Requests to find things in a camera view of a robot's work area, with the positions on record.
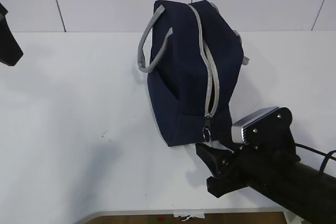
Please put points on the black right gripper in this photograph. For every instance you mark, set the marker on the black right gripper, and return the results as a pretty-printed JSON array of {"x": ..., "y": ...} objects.
[{"x": 269, "y": 150}]

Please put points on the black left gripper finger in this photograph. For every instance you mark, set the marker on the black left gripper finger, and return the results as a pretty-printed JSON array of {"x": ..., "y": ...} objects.
[{"x": 11, "y": 52}]

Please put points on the navy blue lunch bag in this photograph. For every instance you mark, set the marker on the navy blue lunch bag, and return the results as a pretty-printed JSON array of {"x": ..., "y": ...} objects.
[{"x": 192, "y": 58}]

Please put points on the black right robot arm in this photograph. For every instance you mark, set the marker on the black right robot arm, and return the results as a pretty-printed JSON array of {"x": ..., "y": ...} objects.
[{"x": 307, "y": 192}]

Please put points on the white tape on table edge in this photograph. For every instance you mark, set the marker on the white tape on table edge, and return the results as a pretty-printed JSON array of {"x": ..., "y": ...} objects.
[{"x": 188, "y": 215}]

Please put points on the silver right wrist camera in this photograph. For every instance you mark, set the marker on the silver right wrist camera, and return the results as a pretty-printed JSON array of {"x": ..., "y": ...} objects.
[{"x": 239, "y": 128}]

